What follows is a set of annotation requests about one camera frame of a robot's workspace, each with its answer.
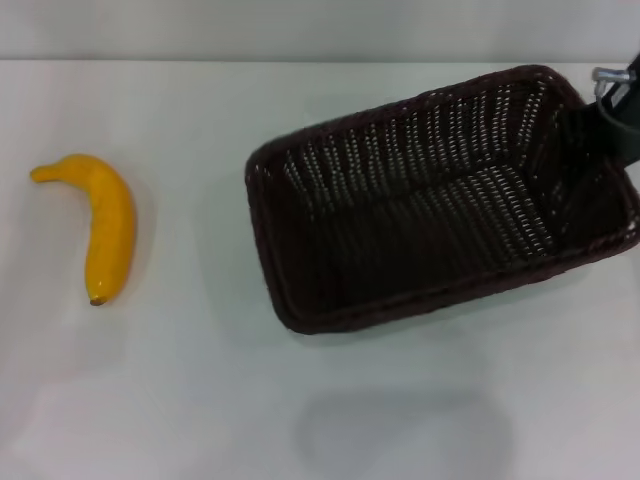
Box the yellow banana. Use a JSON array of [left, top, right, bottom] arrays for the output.
[[29, 153, 138, 307]]

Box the black woven rectangular basket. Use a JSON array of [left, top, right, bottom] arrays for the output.
[[244, 64, 640, 335]]

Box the right gripper with bolt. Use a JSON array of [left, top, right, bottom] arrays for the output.
[[555, 48, 640, 167]]

